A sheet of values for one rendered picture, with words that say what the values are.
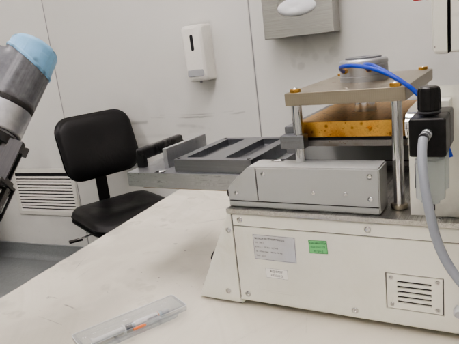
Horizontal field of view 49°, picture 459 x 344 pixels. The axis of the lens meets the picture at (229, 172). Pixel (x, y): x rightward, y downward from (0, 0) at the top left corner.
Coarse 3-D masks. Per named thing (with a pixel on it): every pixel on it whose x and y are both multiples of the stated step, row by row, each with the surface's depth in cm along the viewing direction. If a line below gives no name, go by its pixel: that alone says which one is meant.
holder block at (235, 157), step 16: (224, 144) 109; (240, 144) 102; (256, 144) 103; (272, 144) 99; (176, 160) 95; (192, 160) 94; (208, 160) 92; (224, 160) 90; (240, 160) 88; (256, 160) 89
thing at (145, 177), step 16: (176, 144) 102; (192, 144) 107; (160, 160) 108; (128, 176) 101; (144, 176) 99; (160, 176) 97; (176, 176) 95; (192, 176) 93; (208, 176) 91; (224, 176) 90
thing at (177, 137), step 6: (168, 138) 111; (174, 138) 112; (180, 138) 114; (150, 144) 106; (156, 144) 106; (162, 144) 108; (168, 144) 110; (138, 150) 102; (144, 150) 102; (150, 150) 104; (156, 150) 106; (162, 150) 108; (138, 156) 103; (144, 156) 102; (150, 156) 104; (138, 162) 103; (144, 162) 103
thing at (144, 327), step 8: (176, 312) 85; (152, 320) 82; (160, 320) 83; (168, 320) 85; (136, 328) 81; (144, 328) 83; (72, 336) 80; (112, 336) 79; (120, 336) 79; (128, 336) 81
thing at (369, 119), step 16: (320, 112) 89; (336, 112) 87; (352, 112) 85; (368, 112) 83; (384, 112) 81; (304, 128) 81; (320, 128) 80; (336, 128) 78; (352, 128) 77; (368, 128) 74; (384, 128) 75; (320, 144) 80; (336, 144) 79; (352, 144) 78; (368, 144) 77; (384, 144) 75
